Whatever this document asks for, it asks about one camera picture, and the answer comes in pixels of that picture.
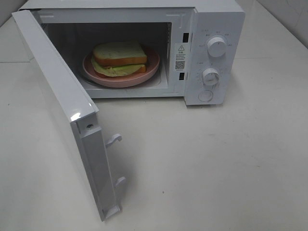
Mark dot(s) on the pink round plate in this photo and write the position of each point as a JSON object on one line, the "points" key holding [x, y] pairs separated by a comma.
{"points": [[152, 58]]}

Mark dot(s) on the toast sandwich with lettuce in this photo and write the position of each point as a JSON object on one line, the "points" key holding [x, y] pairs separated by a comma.
{"points": [[117, 59]]}

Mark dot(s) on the white microwave door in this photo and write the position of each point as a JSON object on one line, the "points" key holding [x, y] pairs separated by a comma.
{"points": [[73, 112]]}

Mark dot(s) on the glass microwave turntable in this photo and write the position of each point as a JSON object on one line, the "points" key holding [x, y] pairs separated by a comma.
{"points": [[156, 77]]}

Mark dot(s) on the round white door button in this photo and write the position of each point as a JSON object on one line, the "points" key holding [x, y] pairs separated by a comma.
{"points": [[205, 96]]}

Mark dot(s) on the white warning label sticker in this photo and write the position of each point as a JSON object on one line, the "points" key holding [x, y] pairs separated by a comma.
{"points": [[180, 56]]}

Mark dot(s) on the white lower microwave knob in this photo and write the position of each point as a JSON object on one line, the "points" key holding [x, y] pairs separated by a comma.
{"points": [[210, 76]]}

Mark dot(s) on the white microwave knob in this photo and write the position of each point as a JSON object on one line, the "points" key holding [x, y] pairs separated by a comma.
{"points": [[216, 46], [210, 76]]}

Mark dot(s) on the white microwave oven body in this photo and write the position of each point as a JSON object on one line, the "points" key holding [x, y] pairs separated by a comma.
{"points": [[75, 26]]}

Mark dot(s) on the white upper microwave knob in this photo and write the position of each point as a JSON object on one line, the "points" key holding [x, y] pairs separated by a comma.
{"points": [[216, 46]]}

